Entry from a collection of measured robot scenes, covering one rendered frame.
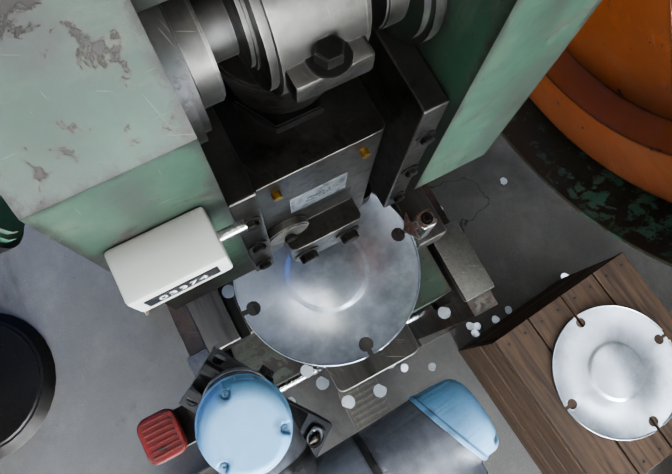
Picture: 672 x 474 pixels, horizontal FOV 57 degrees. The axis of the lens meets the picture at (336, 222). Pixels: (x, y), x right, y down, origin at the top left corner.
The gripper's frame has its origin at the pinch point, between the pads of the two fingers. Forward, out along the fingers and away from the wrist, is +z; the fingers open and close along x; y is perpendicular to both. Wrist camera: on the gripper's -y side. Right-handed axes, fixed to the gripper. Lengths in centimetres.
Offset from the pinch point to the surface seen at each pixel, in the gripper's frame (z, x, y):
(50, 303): 97, 12, 50
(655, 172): -28, -43, -23
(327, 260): 8.6, -22.7, -1.0
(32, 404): 91, 35, 37
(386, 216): 8.5, -33.8, -5.5
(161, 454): 12.3, 14.0, 5.0
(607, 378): 40, -39, -71
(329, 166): -25.4, -24.8, 7.1
